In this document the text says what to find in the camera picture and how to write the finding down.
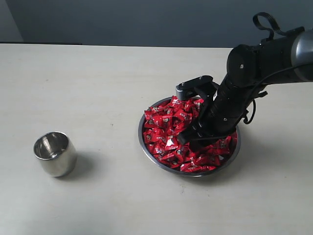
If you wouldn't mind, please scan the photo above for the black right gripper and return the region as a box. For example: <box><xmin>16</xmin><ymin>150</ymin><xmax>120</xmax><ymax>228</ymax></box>
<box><xmin>177</xmin><ymin>75</ymin><xmax>254</xmax><ymax>151</ymax></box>

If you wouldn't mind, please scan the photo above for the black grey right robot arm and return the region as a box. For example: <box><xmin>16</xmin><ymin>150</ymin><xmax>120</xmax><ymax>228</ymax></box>
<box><xmin>176</xmin><ymin>30</ymin><xmax>313</xmax><ymax>150</ymax></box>

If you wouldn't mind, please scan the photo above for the pile of red candies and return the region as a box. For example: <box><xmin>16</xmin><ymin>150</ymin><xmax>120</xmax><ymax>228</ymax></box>
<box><xmin>142</xmin><ymin>95</ymin><xmax>232</xmax><ymax>173</ymax></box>

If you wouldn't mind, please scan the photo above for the steel bowl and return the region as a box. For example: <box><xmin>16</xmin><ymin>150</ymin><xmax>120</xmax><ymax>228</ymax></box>
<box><xmin>137</xmin><ymin>96</ymin><xmax>242</xmax><ymax>177</ymax></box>

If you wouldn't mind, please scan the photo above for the steel cup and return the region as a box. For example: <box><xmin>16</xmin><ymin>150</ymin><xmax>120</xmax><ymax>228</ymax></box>
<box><xmin>33</xmin><ymin>132</ymin><xmax>77</xmax><ymax>177</ymax></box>

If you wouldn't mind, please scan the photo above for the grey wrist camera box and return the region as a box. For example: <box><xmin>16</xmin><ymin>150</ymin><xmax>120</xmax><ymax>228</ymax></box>
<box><xmin>176</xmin><ymin>75</ymin><xmax>219</xmax><ymax>100</ymax></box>

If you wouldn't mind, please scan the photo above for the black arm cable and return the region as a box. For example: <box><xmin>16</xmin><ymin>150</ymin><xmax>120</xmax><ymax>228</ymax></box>
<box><xmin>241</xmin><ymin>12</ymin><xmax>313</xmax><ymax>124</ymax></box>

